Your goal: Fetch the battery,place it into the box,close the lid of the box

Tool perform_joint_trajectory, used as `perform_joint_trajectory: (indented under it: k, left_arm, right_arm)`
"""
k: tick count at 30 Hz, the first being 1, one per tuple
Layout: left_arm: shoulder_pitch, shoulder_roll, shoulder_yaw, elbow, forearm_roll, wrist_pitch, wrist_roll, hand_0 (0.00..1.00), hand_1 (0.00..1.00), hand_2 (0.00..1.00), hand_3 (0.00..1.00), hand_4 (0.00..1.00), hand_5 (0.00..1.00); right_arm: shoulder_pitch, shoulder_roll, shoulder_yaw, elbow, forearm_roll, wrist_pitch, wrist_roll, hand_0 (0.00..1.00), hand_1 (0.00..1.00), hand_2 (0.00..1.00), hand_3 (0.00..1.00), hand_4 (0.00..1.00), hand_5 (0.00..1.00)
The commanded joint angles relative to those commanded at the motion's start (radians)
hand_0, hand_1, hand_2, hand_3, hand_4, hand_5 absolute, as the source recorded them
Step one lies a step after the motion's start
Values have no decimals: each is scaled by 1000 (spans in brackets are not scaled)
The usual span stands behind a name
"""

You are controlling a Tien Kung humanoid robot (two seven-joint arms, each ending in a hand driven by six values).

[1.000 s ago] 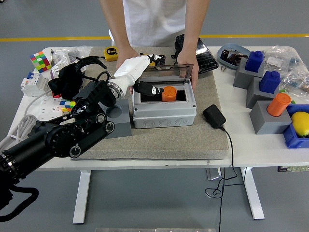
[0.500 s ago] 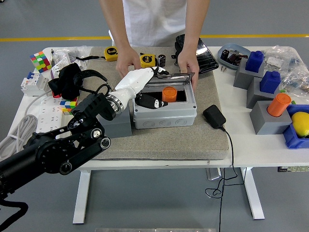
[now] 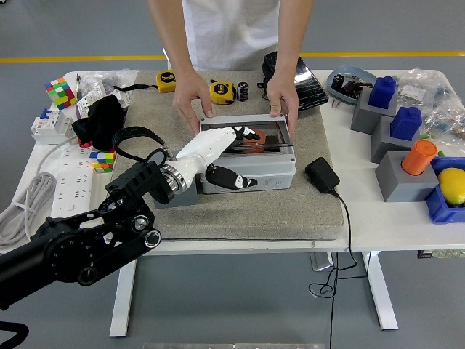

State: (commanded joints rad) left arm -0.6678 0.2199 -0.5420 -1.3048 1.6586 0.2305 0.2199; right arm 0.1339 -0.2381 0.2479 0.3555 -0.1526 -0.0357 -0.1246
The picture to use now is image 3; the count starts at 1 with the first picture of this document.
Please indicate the white table leg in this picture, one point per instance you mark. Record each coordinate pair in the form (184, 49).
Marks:
(381, 298)
(121, 309)

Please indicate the blue plastic bin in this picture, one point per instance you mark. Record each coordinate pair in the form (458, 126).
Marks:
(441, 211)

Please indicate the black cloth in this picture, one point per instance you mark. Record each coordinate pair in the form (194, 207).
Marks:
(101, 120)

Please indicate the blue-grey oval dish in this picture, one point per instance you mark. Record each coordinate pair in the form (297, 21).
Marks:
(334, 92)

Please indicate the grey block holder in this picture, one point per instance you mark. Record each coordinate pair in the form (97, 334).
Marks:
(399, 185)
(381, 141)
(363, 116)

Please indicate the white socket in packaging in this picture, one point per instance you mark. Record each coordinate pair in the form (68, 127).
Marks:
(87, 105)

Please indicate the red plastic piece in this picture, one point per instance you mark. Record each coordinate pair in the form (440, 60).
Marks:
(84, 143)

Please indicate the person's torso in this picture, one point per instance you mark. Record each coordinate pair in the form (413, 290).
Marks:
(232, 32)

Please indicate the small multicoloured puzzle cube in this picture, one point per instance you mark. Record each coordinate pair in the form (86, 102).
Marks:
(103, 160)

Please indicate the blue plastic block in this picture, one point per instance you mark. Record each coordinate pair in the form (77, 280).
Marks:
(381, 94)
(405, 125)

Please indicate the person's right hand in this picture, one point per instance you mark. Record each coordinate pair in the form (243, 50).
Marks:
(190, 91)

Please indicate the thin metal pen tool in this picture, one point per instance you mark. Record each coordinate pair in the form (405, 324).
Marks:
(78, 85)

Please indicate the clear bag of white parts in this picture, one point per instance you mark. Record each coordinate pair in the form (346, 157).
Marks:
(109, 78)

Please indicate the under-table label strip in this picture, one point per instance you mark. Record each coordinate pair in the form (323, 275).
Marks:
(443, 254)

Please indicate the white circuit breaker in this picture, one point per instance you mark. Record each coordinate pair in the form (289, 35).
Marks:
(47, 127)

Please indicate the person's left forearm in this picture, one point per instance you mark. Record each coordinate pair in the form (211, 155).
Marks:
(290, 40)

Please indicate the grey-brown mat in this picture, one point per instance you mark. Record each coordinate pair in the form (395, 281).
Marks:
(254, 218)

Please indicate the green plastic piece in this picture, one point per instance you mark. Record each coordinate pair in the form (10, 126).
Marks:
(424, 137)

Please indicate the silver under-table control box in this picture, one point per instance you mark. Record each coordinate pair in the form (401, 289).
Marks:
(321, 261)

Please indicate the black glossy foot pedal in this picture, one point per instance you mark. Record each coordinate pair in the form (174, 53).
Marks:
(309, 87)

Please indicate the dark brown capacitors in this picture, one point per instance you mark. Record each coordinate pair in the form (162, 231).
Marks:
(350, 89)

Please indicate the person's right forearm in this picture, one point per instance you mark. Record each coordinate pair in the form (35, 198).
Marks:
(172, 36)

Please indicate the grey plastic junction box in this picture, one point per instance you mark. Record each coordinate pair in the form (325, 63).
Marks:
(276, 178)

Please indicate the white power strip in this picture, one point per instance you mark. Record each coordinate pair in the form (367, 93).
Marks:
(70, 189)

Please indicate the person's left hand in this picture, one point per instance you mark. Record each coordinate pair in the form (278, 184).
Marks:
(285, 92)

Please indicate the grey block with round hole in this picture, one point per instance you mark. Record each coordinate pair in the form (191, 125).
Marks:
(189, 194)

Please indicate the black capacitor in dish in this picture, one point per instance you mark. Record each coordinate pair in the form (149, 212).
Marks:
(339, 81)

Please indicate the small black capacitor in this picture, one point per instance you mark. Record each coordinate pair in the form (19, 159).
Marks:
(242, 91)

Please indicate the smoky transparent box lid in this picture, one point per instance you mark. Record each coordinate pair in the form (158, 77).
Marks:
(276, 134)

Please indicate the large multicoloured puzzle cube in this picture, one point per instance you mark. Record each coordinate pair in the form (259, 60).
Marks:
(61, 92)

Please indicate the black power adapter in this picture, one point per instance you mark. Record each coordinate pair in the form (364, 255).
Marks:
(321, 174)

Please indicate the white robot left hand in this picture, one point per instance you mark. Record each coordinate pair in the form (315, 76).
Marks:
(207, 145)

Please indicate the yellow lemon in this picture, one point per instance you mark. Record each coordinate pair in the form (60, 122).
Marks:
(454, 185)

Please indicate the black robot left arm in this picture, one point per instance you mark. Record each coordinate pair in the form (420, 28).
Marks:
(72, 251)

